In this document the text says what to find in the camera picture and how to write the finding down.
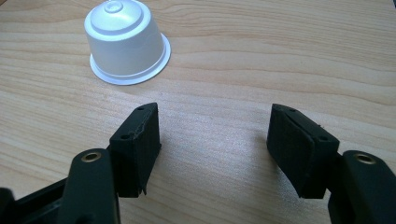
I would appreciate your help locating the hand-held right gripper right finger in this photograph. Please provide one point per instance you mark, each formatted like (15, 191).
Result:
(299, 149)

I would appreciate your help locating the white plastic capsule cup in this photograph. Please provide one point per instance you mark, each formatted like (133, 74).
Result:
(124, 46)

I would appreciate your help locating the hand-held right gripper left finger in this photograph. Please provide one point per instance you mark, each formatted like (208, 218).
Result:
(137, 155)

